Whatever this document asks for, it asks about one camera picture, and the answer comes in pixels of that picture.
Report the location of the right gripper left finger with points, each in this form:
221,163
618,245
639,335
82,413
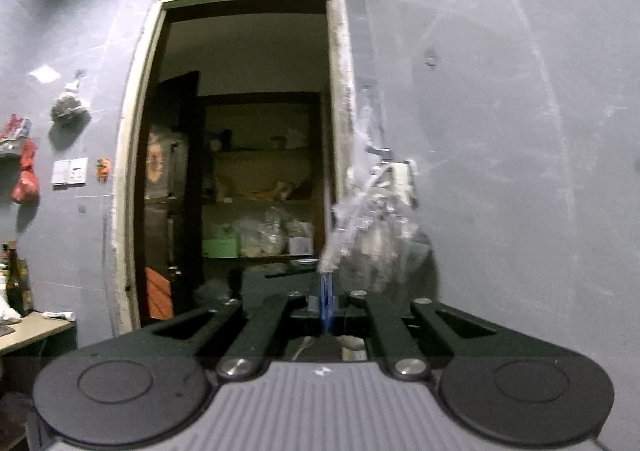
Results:
280,329

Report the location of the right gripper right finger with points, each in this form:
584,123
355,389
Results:
368,327

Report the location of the green box on shelf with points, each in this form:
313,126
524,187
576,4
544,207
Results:
221,248

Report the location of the white box on shelf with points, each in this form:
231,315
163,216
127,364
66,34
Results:
301,246

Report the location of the clear plastic bag of scraps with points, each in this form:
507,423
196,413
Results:
376,239

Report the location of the dark glass bottle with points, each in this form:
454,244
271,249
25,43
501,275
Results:
18,289

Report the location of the white cloth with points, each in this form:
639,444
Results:
8,315

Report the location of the red plastic bag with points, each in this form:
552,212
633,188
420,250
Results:
27,187

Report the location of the orange wall hook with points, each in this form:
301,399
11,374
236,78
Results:
103,169

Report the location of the white wall switch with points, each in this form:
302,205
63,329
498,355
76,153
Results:
69,172

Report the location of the grey bag on wall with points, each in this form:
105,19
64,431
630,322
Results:
68,106

